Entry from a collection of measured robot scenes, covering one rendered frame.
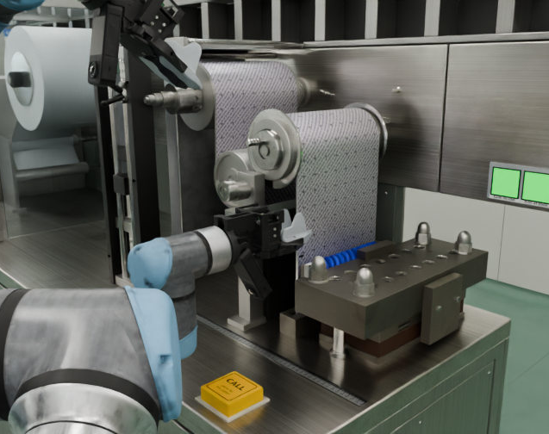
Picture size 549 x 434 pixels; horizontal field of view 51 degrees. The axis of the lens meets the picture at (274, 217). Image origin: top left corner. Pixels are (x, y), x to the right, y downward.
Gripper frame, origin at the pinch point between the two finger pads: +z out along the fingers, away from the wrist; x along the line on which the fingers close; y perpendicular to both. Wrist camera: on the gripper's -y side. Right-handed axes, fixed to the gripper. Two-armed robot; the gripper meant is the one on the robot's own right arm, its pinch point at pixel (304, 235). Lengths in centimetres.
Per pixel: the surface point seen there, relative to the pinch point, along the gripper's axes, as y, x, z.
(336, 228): -0.4, -0.2, 8.8
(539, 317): -109, 47, 241
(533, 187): 9.3, -29.3, 29.2
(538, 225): -62, 63, 263
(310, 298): -8.4, -8.0, -6.6
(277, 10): 44, 40, 31
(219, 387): -16.6, -8.8, -27.6
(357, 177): 9.1, -0.2, 14.7
